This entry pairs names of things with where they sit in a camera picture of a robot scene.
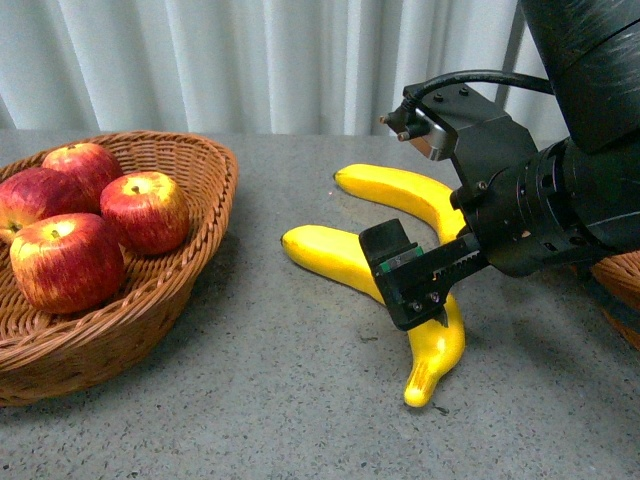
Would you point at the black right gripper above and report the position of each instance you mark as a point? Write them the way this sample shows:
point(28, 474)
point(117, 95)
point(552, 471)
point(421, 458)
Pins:
point(522, 221)

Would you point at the yellow banana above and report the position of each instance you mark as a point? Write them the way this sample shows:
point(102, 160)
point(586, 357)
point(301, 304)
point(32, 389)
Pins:
point(412, 193)
point(336, 255)

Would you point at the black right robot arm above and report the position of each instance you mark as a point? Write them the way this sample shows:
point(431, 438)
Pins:
point(590, 52)

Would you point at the brown wicker banana basket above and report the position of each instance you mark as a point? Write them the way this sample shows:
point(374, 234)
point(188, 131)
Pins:
point(614, 284)

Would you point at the white pleated curtain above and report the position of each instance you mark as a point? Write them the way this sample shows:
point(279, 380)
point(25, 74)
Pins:
point(284, 67)

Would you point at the brown wicker apple basket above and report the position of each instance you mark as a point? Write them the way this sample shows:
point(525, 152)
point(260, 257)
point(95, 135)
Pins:
point(45, 356)

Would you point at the red yellow apple front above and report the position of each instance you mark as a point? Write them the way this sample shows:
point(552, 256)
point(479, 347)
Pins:
point(35, 194)

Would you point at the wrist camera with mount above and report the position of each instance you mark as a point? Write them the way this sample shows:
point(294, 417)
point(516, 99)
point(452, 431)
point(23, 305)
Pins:
point(458, 124)

